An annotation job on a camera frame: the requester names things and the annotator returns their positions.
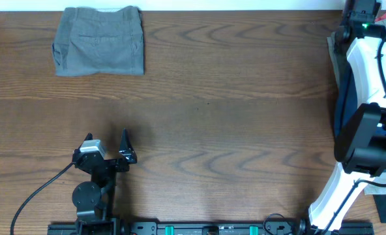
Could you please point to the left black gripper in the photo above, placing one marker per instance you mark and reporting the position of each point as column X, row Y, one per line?
column 111, row 162

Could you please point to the navy blue shorts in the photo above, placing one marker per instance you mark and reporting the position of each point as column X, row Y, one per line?
column 346, row 103

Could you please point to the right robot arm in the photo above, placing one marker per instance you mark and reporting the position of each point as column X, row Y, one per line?
column 358, row 52

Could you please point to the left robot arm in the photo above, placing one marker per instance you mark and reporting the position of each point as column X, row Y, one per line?
column 93, row 199

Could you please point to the folded grey shorts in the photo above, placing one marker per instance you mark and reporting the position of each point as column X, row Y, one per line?
column 90, row 41

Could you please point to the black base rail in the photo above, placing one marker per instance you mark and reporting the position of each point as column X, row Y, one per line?
column 272, row 226

